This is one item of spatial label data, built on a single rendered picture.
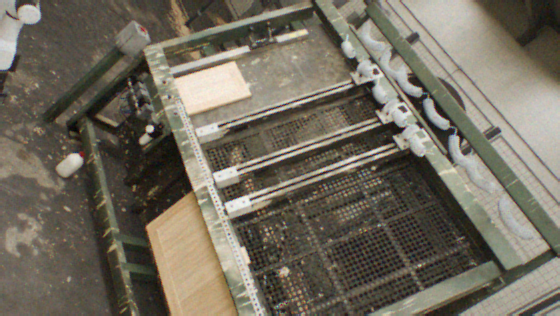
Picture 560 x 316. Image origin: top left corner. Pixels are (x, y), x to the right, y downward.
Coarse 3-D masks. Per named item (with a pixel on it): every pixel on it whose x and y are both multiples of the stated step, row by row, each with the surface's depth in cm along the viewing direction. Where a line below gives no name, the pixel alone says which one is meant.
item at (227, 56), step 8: (296, 32) 326; (280, 40) 322; (288, 40) 323; (296, 40) 326; (240, 48) 318; (248, 48) 318; (264, 48) 320; (272, 48) 323; (216, 56) 314; (224, 56) 314; (232, 56) 314; (240, 56) 317; (184, 64) 310; (192, 64) 310; (200, 64) 310; (208, 64) 312; (216, 64) 314; (176, 72) 306; (184, 72) 309
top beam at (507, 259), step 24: (312, 0) 340; (336, 24) 321; (360, 48) 308; (408, 120) 275; (432, 144) 265; (432, 168) 258; (456, 192) 248; (480, 216) 240; (480, 240) 237; (504, 240) 233; (504, 264) 226
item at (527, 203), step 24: (360, 24) 374; (384, 24) 357; (408, 48) 340; (432, 96) 321; (456, 120) 307; (360, 144) 330; (480, 144) 295; (504, 168) 283; (528, 192) 273; (528, 216) 269; (552, 240) 260; (528, 264) 267
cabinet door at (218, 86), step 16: (224, 64) 312; (176, 80) 305; (192, 80) 305; (208, 80) 305; (224, 80) 305; (240, 80) 304; (192, 96) 298; (208, 96) 298; (224, 96) 297; (240, 96) 297; (192, 112) 290
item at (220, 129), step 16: (368, 64) 282; (352, 80) 295; (368, 80) 291; (304, 96) 289; (320, 96) 289; (336, 96) 295; (256, 112) 283; (272, 112) 283; (288, 112) 288; (208, 128) 276; (224, 128) 276; (240, 128) 282
